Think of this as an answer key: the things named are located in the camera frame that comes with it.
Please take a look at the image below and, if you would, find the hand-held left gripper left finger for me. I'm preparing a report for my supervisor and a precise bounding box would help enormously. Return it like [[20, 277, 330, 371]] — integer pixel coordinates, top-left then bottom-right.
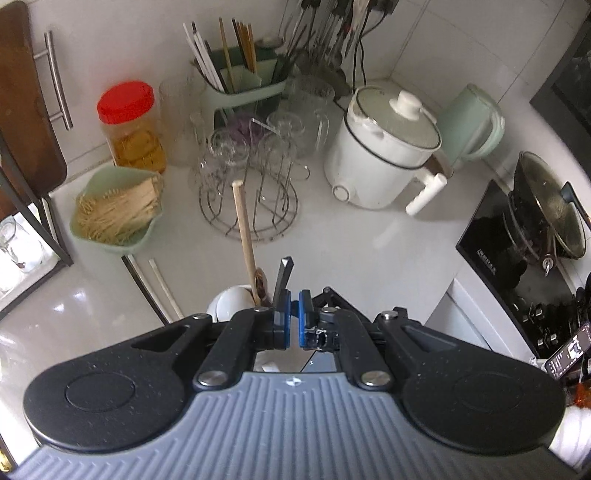
[[134, 291, 293, 389]]

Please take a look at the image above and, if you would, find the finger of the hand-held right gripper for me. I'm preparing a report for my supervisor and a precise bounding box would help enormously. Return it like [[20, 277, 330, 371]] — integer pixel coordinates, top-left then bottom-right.
[[310, 286, 372, 324]]

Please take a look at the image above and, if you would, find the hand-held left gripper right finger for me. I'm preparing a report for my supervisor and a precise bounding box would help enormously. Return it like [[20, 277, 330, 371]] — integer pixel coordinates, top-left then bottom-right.
[[298, 289, 462, 391]]

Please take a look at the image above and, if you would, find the black chopstick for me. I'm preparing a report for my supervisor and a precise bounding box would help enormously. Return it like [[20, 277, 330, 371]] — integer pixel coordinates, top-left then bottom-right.
[[121, 254, 172, 324], [271, 256, 295, 308]]

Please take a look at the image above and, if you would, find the white mug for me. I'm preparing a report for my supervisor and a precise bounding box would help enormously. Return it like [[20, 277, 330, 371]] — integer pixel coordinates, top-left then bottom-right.
[[205, 285, 262, 324]]

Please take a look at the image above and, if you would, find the wooden chopstick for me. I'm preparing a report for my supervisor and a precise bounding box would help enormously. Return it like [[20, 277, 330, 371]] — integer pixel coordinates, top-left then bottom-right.
[[232, 180, 265, 308]]

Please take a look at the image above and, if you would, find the white chopstick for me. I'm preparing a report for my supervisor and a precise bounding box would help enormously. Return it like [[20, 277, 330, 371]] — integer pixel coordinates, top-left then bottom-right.
[[127, 254, 178, 324], [148, 258, 185, 321]]

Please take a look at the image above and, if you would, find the row of hanging metal utensils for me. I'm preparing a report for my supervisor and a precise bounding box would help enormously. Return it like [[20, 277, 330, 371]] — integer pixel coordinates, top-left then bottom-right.
[[277, 0, 370, 93]]

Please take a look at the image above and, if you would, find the white electric pot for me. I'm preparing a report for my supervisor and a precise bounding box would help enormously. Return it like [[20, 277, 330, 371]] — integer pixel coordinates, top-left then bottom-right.
[[323, 85, 448, 217]]

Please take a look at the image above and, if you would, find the black cooktop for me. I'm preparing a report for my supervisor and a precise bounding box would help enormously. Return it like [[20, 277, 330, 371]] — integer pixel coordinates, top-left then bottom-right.
[[455, 178, 591, 361]]

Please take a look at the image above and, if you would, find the green plastic basket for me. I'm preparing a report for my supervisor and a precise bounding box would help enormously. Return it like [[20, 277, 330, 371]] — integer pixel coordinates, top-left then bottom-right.
[[69, 165, 166, 254]]

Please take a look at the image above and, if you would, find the textured glass mug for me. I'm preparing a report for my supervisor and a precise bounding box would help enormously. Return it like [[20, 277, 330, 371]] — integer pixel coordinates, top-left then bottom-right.
[[287, 75, 335, 158]]

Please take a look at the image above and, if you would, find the cluster of clear glass cups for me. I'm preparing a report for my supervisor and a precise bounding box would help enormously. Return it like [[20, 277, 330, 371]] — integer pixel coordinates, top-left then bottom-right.
[[189, 108, 319, 185]]

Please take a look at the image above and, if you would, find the purple glass cup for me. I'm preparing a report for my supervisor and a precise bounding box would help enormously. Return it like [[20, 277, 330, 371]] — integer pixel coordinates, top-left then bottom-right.
[[230, 116, 262, 145]]

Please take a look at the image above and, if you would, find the bundle of thin wooden sticks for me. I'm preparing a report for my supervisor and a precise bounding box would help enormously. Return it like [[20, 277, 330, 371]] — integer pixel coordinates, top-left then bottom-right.
[[75, 178, 162, 245]]

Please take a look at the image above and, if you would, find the green electric kettle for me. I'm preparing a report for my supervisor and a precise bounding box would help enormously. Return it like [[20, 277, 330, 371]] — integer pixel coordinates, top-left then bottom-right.
[[436, 83, 506, 162]]

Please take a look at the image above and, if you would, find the tall clear glass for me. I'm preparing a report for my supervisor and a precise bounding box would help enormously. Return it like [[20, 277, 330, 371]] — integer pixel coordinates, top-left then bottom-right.
[[158, 75, 207, 167]]

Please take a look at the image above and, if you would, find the green utensil holder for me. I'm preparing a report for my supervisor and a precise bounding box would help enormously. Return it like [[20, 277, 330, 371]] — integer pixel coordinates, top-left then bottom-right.
[[199, 58, 291, 121]]

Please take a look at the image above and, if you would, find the dark wok with lid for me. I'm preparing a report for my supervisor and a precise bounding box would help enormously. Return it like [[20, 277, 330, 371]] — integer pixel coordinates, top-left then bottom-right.
[[505, 150, 588, 278]]

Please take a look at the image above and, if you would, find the black metal rack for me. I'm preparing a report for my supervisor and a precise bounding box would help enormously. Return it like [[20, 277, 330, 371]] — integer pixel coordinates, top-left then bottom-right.
[[0, 134, 75, 319]]

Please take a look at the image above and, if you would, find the white tray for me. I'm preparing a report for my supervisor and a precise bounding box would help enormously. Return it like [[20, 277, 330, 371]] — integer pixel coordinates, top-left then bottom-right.
[[0, 258, 63, 319]]

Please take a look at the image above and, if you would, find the clear drinking glass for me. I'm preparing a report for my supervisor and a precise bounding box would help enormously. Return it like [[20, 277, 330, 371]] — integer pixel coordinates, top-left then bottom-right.
[[0, 217, 19, 296], [11, 224, 48, 274]]

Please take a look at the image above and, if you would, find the bunch of assorted chopsticks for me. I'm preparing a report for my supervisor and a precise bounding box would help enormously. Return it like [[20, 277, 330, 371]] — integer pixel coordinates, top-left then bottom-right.
[[182, 16, 259, 93]]

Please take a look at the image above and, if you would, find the red-lidded plastic jar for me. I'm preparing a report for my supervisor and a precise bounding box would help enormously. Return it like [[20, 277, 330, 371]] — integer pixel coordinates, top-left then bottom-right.
[[97, 80, 168, 175]]

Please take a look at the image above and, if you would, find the brown wooden cutting board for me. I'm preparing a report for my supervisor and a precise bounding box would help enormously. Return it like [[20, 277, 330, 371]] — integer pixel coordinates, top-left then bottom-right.
[[0, 0, 75, 197]]

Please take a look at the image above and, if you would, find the wire cup rack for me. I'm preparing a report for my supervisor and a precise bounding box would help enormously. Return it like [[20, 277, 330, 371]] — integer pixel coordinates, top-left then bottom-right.
[[198, 117, 311, 243]]

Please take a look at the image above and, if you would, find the black power cable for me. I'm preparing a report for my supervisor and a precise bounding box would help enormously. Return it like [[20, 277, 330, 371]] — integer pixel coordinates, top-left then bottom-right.
[[350, 11, 375, 90]]

